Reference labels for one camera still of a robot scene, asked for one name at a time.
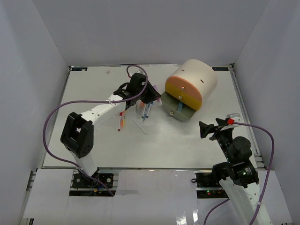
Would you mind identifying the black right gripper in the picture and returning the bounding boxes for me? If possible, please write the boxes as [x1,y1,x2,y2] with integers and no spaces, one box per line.
[199,118,234,162]

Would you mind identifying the purple cap highlighter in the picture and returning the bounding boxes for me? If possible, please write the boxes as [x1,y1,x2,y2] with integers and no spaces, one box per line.
[153,84,163,106]

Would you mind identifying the grey-green bottom drawer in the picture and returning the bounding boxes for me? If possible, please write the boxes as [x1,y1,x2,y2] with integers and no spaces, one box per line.
[161,92,196,122]

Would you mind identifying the light blue cap highlighter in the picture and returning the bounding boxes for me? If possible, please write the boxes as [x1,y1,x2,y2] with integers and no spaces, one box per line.
[177,101,185,113]

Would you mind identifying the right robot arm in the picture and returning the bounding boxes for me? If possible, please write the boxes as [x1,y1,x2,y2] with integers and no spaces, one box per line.
[199,114,272,225]

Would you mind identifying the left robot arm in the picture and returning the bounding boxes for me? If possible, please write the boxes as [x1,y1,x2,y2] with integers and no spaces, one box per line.
[60,81,161,187]

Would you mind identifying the blue cap white marker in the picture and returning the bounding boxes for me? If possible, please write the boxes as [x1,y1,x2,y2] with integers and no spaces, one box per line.
[143,101,154,121]

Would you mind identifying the green cap white marker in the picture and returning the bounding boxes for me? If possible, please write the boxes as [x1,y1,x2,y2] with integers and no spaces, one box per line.
[142,103,150,119]

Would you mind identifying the yellow middle drawer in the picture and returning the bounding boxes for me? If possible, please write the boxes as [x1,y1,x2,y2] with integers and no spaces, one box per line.
[165,82,202,111]

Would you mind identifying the pink top drawer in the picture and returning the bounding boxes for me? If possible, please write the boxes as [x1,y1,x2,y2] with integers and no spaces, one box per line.
[165,75,196,91]

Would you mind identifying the white pen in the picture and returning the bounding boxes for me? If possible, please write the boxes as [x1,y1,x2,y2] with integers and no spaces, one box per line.
[132,119,148,135]

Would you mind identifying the red cap marker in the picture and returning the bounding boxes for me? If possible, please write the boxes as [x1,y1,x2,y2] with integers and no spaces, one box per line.
[120,111,125,126]

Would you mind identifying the cream round drawer cabinet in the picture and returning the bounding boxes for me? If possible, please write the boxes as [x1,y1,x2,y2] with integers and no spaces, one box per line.
[170,59,218,104]

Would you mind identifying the dark XDOF logo sticker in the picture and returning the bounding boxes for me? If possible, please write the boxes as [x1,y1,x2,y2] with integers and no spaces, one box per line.
[212,67,229,71]

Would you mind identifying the left XDOF logo sticker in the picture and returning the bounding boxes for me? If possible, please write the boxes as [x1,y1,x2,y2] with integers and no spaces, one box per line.
[71,67,88,71]

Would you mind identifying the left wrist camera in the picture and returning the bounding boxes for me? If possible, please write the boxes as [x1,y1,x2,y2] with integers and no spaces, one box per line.
[129,73,146,89]

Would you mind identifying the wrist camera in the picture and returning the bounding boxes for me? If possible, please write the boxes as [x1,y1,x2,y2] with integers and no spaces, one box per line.
[129,73,146,89]
[222,113,240,130]

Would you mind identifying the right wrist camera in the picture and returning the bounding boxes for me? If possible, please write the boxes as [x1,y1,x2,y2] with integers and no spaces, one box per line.
[222,113,240,130]

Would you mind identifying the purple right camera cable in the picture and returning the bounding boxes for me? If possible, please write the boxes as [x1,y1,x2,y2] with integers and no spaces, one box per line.
[203,120,275,225]

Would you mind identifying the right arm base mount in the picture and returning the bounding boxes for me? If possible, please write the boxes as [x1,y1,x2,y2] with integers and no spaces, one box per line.
[191,172,228,199]

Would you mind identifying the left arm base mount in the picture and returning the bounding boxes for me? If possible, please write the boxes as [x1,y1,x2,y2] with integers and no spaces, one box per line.
[69,172,118,197]

